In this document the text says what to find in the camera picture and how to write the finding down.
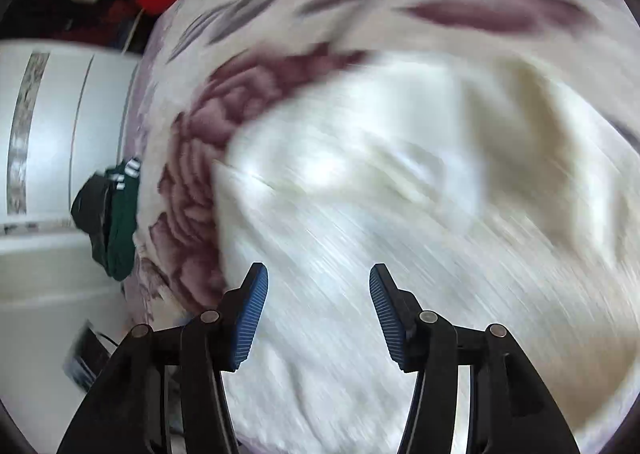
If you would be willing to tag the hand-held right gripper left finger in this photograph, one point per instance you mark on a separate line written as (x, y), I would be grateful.
(250, 315)

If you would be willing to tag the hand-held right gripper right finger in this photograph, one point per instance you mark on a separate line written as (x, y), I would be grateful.
(388, 315)

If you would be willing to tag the white knit towel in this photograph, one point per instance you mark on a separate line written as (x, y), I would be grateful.
(375, 234)

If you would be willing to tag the dark hanging clothes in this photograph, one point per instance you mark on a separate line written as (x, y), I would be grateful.
(60, 19)

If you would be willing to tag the green garment with striped cuffs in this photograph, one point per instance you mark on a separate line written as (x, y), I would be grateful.
(122, 234)

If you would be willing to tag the floral plush blanket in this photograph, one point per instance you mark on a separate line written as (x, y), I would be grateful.
(210, 134)

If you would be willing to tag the dark grey cloth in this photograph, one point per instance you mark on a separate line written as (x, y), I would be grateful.
(90, 209)

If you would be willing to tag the white wardrobe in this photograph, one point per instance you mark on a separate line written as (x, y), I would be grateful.
(50, 134)

